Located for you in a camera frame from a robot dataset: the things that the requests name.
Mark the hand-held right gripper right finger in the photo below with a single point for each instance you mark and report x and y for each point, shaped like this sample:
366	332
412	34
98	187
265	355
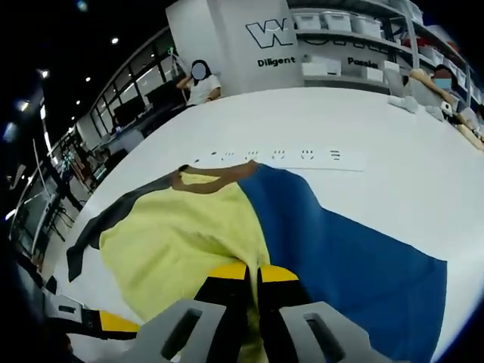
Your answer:
295	325

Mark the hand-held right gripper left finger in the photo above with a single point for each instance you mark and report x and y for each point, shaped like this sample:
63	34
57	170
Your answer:
211	325

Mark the yellow blue grey garment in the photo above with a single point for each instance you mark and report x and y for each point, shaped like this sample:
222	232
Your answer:
181	242

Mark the white power strip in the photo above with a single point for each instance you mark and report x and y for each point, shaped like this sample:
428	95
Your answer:
340	160

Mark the small white cloth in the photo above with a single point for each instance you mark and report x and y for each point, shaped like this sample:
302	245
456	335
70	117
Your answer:
404	104

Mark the small grey cloth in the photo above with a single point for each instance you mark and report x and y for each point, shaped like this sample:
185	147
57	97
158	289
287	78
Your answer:
435	112

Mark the beige cloth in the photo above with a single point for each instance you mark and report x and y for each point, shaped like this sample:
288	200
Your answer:
470	134

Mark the grey metal shelf rack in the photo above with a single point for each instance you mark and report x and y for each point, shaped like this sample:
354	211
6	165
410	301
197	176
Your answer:
378	38

